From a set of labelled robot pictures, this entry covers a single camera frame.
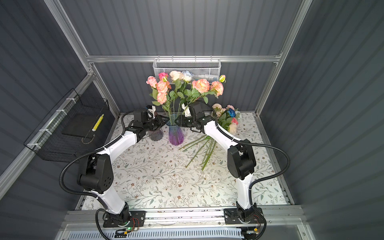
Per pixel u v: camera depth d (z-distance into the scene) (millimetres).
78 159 446
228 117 1081
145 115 722
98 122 775
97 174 474
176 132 922
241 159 515
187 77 789
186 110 806
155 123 799
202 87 675
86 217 768
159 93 771
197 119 707
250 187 569
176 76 772
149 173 889
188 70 815
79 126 748
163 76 767
